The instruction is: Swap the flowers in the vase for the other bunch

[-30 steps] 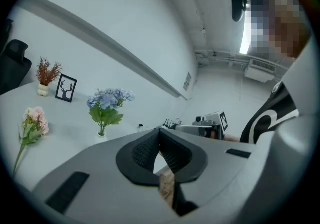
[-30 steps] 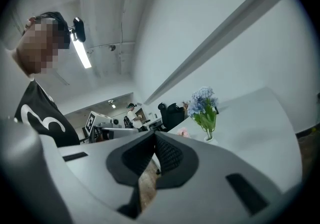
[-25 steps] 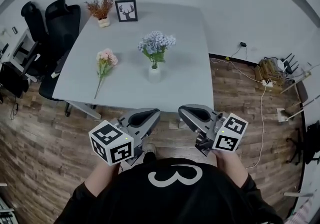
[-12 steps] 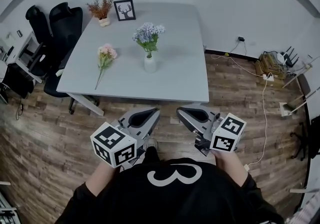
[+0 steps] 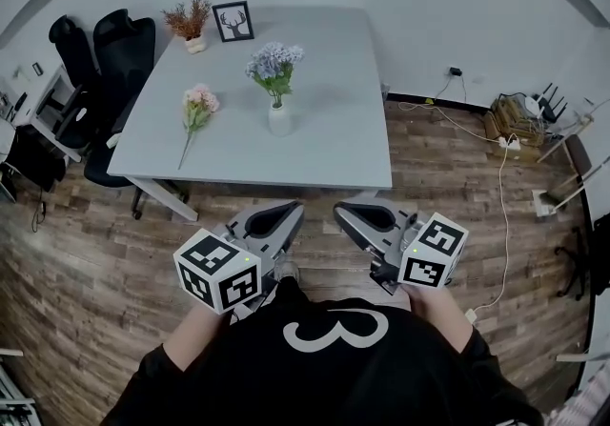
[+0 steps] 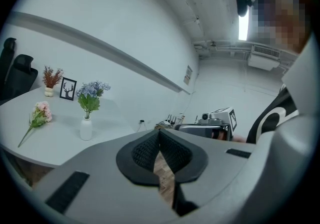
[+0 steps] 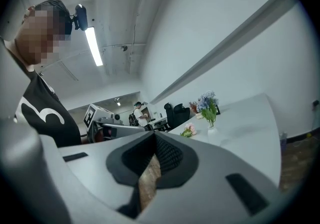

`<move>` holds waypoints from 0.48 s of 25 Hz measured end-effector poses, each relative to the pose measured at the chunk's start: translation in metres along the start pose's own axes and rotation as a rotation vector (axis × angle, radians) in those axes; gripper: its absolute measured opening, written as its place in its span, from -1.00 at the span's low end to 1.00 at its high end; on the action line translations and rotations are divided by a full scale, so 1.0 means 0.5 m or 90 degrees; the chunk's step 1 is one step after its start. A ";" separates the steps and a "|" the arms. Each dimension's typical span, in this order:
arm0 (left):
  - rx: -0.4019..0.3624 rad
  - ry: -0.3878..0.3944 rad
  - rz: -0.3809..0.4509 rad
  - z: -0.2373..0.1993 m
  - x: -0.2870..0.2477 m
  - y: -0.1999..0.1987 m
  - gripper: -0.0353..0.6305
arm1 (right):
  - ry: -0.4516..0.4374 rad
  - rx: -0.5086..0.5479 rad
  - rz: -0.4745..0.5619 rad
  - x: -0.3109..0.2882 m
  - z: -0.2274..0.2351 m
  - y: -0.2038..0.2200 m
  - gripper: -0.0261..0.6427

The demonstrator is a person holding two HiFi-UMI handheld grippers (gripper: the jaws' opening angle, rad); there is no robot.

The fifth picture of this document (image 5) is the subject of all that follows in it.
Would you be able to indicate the pink striped cloth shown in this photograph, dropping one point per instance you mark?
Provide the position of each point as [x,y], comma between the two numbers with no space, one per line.
[586,400]

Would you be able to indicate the black floor stand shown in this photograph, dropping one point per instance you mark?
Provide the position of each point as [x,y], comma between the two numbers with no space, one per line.
[598,262]

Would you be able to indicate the white table leg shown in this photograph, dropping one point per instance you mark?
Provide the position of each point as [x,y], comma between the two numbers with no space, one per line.
[167,197]

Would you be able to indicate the white round router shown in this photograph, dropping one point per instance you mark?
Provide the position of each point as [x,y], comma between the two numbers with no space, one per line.
[534,106]

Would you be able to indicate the white side desk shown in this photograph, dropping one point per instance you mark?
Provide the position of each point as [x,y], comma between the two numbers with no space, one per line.
[52,100]

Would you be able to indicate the white ceramic vase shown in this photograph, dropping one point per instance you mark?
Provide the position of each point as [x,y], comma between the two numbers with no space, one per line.
[279,121]

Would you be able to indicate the white floor plate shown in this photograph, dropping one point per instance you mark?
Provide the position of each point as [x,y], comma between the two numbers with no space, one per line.
[541,205]

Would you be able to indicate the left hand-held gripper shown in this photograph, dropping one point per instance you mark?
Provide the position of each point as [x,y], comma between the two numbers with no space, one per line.
[217,274]

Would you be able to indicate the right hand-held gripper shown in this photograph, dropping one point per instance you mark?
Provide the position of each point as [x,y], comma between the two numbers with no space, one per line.
[431,252]

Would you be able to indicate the black mesh office chair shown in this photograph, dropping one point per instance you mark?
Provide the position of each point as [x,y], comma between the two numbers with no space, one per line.
[71,52]
[126,52]

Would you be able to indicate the black framed deer picture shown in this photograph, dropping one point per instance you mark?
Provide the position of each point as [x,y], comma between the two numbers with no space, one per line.
[233,21]

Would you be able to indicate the stack of cardboard boxes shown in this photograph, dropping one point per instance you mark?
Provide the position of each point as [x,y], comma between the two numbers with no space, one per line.
[507,124]

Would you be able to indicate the pink artificial flower bouquet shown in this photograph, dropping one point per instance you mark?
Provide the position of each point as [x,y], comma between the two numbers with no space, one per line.
[200,100]

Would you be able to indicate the person's grey shoe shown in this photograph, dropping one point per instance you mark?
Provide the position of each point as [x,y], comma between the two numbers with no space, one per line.
[287,270]

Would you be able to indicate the black power adapter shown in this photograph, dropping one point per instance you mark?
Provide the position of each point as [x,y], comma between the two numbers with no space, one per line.
[456,72]

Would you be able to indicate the black wall socket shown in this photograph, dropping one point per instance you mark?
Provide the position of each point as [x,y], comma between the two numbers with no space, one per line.
[37,69]

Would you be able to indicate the dried orange plant in pot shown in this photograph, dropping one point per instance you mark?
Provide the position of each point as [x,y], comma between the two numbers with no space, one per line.
[188,21]

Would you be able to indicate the pack of water bottles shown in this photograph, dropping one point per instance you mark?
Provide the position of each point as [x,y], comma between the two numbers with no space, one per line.
[386,91]

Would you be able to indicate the person's right forearm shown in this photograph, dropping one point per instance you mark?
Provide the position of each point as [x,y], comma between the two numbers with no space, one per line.
[441,319]

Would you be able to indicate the person's left forearm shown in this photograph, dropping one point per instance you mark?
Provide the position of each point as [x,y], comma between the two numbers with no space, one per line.
[197,338]

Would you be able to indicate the black router with antennas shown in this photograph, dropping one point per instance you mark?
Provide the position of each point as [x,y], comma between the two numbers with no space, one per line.
[553,107]

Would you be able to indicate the blue artificial flower bouquet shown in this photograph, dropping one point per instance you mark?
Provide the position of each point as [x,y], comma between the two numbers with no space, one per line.
[274,64]

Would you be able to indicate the white power strip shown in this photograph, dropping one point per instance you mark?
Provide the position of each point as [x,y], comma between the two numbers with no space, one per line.
[509,143]

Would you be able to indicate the wooden stick frame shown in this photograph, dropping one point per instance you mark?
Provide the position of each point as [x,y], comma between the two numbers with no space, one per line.
[579,162]

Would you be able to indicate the person's black shirt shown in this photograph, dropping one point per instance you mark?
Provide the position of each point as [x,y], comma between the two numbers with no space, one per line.
[329,381]

